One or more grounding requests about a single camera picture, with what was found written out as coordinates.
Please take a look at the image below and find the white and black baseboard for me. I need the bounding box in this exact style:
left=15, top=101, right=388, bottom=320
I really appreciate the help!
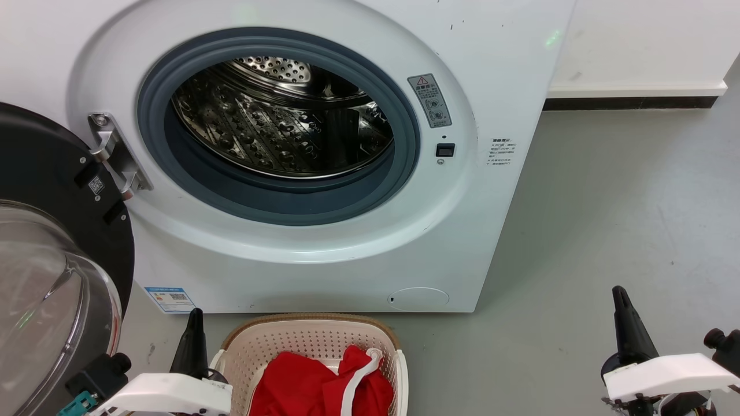
left=543, top=81, right=728, bottom=111

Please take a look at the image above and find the red garment with white trim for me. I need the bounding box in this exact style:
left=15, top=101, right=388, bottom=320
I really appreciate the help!
left=249, top=345, right=395, bottom=416

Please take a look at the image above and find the grey warning sticker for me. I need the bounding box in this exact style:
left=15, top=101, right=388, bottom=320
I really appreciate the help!
left=407, top=73, right=453, bottom=129

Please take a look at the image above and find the round white filter cover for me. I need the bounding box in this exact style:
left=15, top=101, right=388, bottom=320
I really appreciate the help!
left=387, top=287, right=450, bottom=311

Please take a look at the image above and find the small text label sticker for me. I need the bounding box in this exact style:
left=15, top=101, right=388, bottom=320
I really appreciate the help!
left=489, top=137, right=516, bottom=167

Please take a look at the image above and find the white front-load washing machine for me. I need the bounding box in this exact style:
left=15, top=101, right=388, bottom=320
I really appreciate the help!
left=0, top=0, right=577, bottom=314

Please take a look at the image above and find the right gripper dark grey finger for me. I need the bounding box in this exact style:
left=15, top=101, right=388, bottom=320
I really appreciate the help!
left=612, top=285, right=660, bottom=366

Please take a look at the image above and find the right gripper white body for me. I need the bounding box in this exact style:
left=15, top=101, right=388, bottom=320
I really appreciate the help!
left=600, top=352, right=740, bottom=416

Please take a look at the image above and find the black washer door with glass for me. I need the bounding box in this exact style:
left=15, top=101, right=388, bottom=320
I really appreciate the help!
left=0, top=102, right=135, bottom=416

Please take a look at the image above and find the cream perforated laundry basket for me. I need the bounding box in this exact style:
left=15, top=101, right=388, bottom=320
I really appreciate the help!
left=209, top=314, right=409, bottom=416

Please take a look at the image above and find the blue energy label sticker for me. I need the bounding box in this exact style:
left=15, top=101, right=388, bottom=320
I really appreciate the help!
left=145, top=287, right=197, bottom=314

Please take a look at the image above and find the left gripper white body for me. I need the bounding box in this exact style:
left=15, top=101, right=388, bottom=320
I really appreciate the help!
left=90, top=373, right=233, bottom=416

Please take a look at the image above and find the stainless steel washing machine drum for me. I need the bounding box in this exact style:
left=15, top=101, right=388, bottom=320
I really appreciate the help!
left=172, top=56, right=395, bottom=180

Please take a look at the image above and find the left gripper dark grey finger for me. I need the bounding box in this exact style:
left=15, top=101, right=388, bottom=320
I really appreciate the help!
left=169, top=308, right=209, bottom=380

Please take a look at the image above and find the grey rubber door gasket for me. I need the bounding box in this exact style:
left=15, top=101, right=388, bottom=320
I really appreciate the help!
left=137, top=27, right=421, bottom=226

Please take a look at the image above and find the silver door hinge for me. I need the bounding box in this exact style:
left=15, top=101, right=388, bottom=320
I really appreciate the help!
left=88, top=113, right=154, bottom=201

